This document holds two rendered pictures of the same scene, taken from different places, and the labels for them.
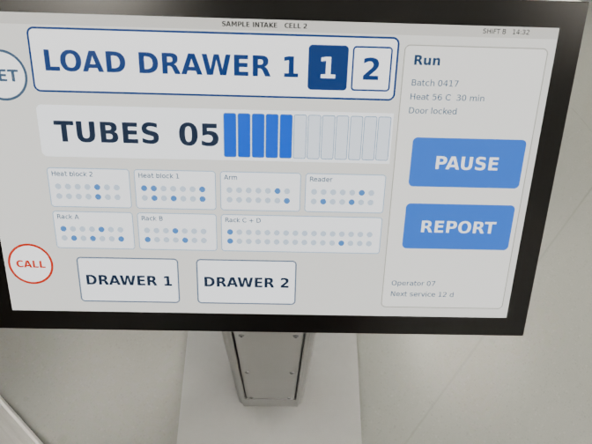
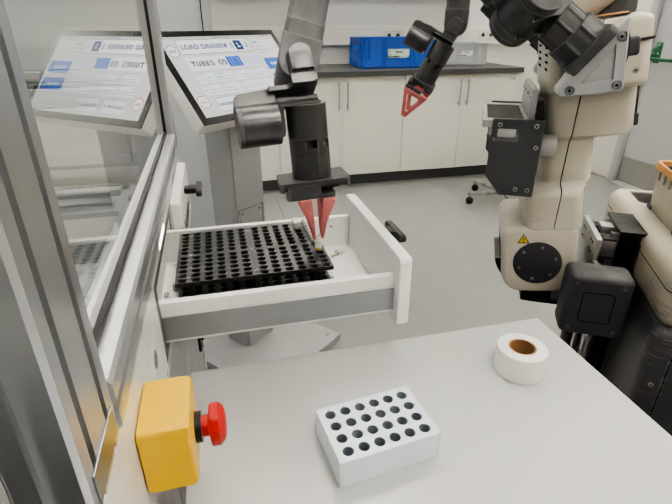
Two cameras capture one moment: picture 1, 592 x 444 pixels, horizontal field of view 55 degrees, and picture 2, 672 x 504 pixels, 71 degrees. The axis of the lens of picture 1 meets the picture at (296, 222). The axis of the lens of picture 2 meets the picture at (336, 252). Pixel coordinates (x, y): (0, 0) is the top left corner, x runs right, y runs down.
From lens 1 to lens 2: 1.50 m
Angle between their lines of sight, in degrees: 49
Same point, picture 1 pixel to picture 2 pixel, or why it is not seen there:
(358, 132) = (252, 58)
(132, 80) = (202, 50)
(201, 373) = (215, 354)
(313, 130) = (244, 58)
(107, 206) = (213, 82)
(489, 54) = (263, 40)
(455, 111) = (266, 51)
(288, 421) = (275, 335)
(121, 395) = not seen: hidden behind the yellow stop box
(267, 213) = (248, 79)
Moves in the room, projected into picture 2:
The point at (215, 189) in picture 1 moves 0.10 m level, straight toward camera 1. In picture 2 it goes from (234, 75) to (261, 76)
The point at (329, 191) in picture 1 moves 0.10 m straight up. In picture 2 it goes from (256, 72) to (254, 38)
